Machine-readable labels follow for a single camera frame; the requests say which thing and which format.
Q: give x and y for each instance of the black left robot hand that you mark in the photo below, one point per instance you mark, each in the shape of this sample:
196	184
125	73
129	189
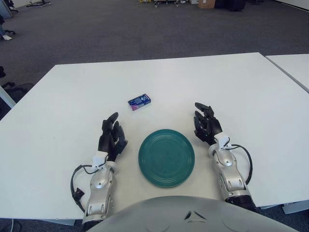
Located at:
112	142

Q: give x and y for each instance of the brown cardboard box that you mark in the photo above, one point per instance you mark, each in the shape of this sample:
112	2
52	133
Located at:
206	3

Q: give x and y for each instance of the black cabinet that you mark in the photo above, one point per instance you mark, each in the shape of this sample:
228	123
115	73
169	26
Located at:
230	4

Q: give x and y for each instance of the grey robot torso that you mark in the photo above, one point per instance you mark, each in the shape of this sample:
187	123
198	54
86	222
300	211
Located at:
169	215

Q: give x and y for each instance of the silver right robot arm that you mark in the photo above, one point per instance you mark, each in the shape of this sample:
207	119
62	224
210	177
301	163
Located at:
229	178

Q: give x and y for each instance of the black office chair base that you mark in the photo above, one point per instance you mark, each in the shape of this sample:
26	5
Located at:
9	31
166	2
17	90
9	6

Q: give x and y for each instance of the green round plate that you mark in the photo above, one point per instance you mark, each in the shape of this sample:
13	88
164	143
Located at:
166	159

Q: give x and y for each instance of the blue purple gum pack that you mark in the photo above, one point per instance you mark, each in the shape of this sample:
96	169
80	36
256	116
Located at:
140	101

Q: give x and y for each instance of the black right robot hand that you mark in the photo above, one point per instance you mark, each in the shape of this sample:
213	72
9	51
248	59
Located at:
210	125

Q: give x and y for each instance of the white shoe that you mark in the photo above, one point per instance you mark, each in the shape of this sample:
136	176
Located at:
7	37

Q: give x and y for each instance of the white table leg foot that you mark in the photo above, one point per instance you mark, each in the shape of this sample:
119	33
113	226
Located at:
295	209

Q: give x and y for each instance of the white desk frame beam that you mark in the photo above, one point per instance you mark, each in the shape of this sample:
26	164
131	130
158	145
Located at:
7	96

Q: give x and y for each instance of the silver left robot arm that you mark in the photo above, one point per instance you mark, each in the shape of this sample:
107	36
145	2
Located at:
99	181

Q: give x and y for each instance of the black floor stand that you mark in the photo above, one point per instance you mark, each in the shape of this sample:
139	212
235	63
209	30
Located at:
36	3

